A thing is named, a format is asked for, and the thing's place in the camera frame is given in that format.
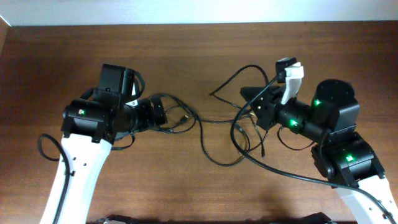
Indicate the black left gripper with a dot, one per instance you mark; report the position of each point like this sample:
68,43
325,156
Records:
148,121

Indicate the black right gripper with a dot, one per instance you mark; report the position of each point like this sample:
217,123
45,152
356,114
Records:
266,110

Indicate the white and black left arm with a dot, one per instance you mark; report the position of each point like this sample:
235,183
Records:
91,125

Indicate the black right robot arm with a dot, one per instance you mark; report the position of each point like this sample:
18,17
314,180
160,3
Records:
346,161

